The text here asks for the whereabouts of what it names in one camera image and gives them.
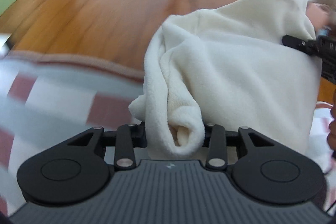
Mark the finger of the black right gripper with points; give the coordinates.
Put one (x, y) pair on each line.
(309, 47)

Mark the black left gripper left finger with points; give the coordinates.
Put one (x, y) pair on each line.
(79, 168)

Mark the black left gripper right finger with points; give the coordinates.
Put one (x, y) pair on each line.
(262, 168)

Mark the white fleece garment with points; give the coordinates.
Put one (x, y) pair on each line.
(228, 66)

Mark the person's right hand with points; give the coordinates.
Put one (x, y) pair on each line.
(331, 138)

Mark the red grey white checked rug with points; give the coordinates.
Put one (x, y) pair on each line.
(42, 105)

